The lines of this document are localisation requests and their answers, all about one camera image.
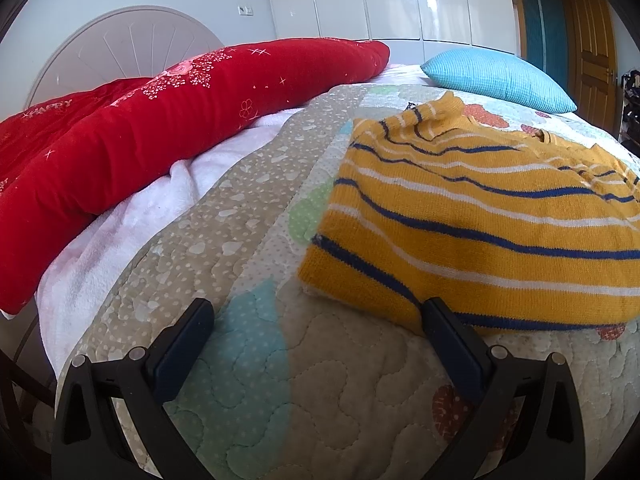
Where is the patterned quilted bedspread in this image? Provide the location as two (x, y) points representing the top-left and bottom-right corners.
(59, 80), (640, 480)

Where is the blue pillow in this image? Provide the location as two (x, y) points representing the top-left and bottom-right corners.
(421, 50), (578, 114)

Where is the white round headboard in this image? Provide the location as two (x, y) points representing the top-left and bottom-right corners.
(22, 5), (226, 111)

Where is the white fleece blanket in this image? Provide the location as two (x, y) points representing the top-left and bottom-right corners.
(0, 62), (406, 376)

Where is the yellow striped knit sweater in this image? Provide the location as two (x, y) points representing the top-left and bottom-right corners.
(297, 91), (640, 337)

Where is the red printed quilt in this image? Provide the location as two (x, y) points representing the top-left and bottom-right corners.
(0, 38), (391, 313)

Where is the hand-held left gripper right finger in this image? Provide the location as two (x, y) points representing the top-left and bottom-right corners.
(422, 297), (586, 480)

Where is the white glossy wardrobe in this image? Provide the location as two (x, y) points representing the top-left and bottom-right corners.
(262, 0), (523, 58)

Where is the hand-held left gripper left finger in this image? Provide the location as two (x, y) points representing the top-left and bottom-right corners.
(51, 298), (216, 480)

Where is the wooden door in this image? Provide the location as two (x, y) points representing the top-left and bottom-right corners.
(506, 0), (621, 133)

